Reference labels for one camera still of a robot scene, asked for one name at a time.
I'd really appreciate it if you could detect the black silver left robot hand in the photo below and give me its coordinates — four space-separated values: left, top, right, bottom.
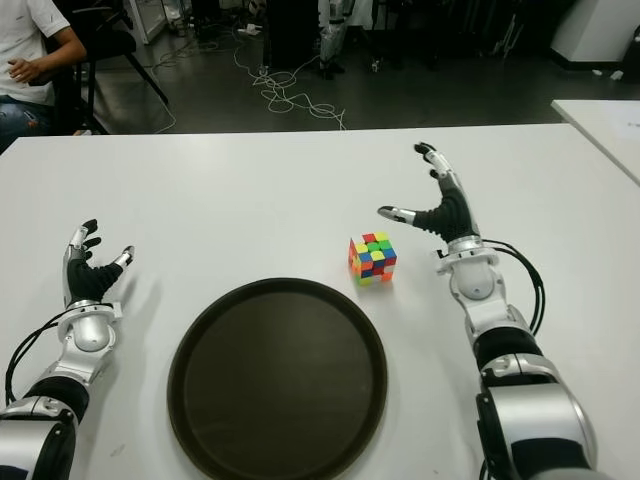
62 218 135 307

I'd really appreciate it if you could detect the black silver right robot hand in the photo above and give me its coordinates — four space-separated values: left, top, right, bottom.
377 141 482 246

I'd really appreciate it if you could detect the multicolour Rubik's cube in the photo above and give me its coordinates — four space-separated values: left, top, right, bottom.
348 231 399 288

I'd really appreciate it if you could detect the round dark brown plate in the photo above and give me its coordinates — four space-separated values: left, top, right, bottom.
166 277 389 480

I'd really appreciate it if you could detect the white side table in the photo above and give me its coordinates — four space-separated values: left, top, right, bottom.
551 99 640 186

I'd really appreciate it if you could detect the white cabinet with black base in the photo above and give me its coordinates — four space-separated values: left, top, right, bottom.
549 0 640 76

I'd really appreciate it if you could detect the tall black cabinet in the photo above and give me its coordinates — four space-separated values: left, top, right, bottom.
268 0 321 70

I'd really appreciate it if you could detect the black chair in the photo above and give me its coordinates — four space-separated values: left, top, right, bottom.
44 0 171 135

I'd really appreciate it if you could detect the seated person in white shirt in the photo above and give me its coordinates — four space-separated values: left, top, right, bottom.
0 0 89 151

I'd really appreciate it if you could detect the white glass-front cabinet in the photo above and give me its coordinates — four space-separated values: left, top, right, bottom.
122 0 169 46

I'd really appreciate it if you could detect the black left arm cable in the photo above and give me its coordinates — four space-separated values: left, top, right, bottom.
3 307 69 406

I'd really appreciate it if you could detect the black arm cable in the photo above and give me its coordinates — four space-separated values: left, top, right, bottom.
487 239 545 334
3 307 69 406

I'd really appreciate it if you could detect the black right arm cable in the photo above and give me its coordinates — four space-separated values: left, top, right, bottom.
487 239 545 334

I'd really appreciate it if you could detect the tangled white floor cable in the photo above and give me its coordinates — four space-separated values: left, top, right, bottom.
232 29 347 132

